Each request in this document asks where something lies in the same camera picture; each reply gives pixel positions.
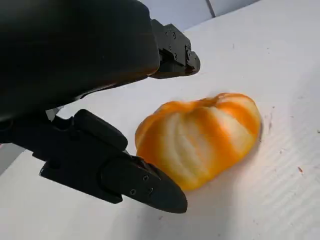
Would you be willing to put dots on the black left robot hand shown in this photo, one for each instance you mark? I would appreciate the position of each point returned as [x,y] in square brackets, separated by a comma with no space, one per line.
[75,45]

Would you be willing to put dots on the orange and white bread roll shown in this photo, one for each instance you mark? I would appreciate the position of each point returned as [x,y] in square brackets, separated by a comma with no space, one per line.
[200,140]

